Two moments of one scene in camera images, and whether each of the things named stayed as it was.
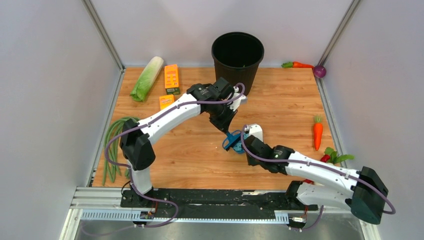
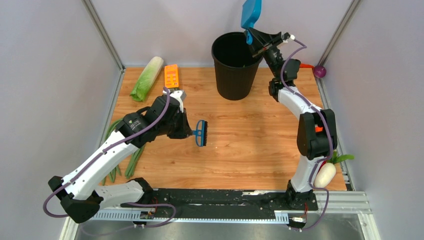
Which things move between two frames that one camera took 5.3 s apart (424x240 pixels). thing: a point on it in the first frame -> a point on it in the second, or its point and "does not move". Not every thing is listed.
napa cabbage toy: [146, 78] does not move
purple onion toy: [319, 71] does not move
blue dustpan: [236, 143] -> [250, 13]
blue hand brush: [232, 137] -> [201, 133]
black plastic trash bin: [236, 56] does not move
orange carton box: [171, 76] does not move
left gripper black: [224, 125] -> [185, 130]
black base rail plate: [166, 204] does not move
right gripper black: [250, 161] -> [261, 39]
